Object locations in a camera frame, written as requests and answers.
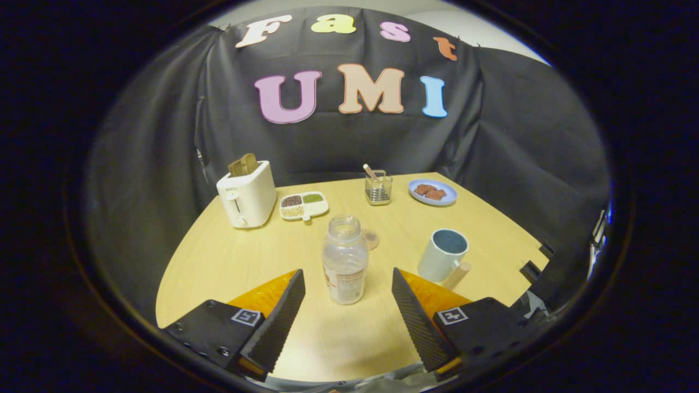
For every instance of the wooden table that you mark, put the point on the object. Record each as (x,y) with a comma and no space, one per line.
(229,262)

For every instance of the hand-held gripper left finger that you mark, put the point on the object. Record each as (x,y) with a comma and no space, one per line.
(284,322)

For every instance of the white toaster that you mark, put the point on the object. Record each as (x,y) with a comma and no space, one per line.
(248,196)

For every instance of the blue plate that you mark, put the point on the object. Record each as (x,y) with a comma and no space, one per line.
(433,192)

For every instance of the clear glass holder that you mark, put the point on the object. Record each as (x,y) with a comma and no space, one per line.
(378,189)

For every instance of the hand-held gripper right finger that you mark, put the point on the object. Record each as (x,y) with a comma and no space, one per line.
(418,322)

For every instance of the clear plastic juice bottle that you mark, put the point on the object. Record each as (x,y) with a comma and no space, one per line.
(345,262)

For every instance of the brown food piece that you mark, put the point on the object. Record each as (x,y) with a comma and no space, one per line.
(436,194)
(424,189)

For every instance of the black backdrop cloth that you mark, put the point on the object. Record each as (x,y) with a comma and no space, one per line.
(491,147)

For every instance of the white divided tray with grains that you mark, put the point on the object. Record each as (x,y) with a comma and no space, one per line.
(303,206)

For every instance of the brown toast slice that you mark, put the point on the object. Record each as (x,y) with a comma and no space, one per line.
(243,164)

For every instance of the pink stick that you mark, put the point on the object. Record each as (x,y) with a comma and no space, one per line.
(369,171)

